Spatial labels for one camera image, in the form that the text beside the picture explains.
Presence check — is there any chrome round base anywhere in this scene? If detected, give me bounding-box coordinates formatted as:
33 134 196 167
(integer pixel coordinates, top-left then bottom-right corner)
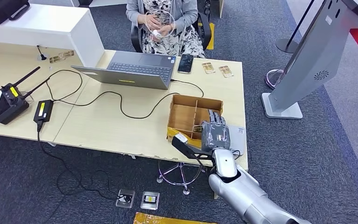
265 68 284 90

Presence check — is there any wooden divided box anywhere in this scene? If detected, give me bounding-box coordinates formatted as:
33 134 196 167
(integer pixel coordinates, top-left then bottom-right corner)
166 94 224 149

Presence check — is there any white desk shelf riser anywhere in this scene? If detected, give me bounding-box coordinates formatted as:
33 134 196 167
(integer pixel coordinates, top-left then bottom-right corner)
0 3 105 68

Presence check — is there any grey laptop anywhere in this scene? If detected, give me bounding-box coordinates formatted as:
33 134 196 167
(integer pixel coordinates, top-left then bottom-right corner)
71 50 178 91

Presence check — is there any yellow taped cardboard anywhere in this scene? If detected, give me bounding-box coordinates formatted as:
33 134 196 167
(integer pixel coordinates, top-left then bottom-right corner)
134 211 218 224

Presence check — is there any small black desk antenna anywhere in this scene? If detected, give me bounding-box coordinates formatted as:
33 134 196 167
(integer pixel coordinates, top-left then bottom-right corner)
36 45 48 61

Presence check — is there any black smartphone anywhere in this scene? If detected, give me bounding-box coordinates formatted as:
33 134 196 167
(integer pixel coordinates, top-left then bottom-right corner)
177 54 195 75

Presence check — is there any black office chair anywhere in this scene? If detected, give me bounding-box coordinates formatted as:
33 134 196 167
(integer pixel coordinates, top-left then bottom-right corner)
130 12 213 53

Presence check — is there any black laptop charger cable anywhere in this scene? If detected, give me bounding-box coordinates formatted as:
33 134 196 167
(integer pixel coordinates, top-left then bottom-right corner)
45 69 205 120

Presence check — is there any silver kiosk stand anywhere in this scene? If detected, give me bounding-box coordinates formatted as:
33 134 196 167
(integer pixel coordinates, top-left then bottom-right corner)
261 0 358 119

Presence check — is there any beige wooden desk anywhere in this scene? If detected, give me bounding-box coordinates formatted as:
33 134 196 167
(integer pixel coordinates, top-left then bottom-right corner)
0 41 249 200

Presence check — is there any beige furniture panel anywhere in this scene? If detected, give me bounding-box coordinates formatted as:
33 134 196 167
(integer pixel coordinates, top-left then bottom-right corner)
217 0 226 18

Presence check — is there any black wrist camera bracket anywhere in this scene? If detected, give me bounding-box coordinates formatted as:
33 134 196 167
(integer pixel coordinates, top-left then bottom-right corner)
171 133 215 163

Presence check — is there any white cable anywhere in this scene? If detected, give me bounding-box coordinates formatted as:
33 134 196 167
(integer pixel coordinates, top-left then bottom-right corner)
144 9 177 42

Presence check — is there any gold patterned ID card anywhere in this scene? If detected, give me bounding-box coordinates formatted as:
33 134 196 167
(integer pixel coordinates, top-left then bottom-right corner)
218 65 234 78

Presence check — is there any black stanchion post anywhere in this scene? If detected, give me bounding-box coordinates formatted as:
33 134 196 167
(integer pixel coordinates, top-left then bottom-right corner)
275 0 316 54

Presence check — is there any person's right hand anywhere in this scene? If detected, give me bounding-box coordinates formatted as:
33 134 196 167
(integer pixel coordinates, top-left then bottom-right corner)
137 13 161 32

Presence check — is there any chrome stool base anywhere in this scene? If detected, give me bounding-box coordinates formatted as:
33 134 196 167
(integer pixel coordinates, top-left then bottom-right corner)
156 159 207 196

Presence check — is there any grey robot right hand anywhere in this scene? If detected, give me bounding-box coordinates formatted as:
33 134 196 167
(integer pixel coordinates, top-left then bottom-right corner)
201 109 232 153

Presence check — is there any black bag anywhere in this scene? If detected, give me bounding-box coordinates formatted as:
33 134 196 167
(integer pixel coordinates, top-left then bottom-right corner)
0 0 30 26

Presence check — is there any person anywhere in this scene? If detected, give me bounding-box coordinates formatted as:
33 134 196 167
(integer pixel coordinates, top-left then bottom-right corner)
125 0 206 59

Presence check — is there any person's left hand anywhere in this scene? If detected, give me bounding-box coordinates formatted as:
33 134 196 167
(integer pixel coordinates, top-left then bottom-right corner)
152 24 175 39

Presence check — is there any yellow strip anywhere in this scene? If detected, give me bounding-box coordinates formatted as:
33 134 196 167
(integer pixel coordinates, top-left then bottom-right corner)
206 22 215 51

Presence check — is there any black power adapter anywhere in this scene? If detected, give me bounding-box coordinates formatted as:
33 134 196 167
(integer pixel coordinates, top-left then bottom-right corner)
33 99 54 124

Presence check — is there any black remote controller with antennas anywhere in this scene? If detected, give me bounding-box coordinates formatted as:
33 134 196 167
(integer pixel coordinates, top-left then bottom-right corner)
0 66 51 126

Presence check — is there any silver floor socket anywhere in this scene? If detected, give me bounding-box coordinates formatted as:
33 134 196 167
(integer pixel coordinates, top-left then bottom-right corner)
140 191 160 211
115 189 136 209

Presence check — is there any black mains cable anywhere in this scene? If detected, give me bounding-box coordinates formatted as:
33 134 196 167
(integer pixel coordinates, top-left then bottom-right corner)
36 121 126 201

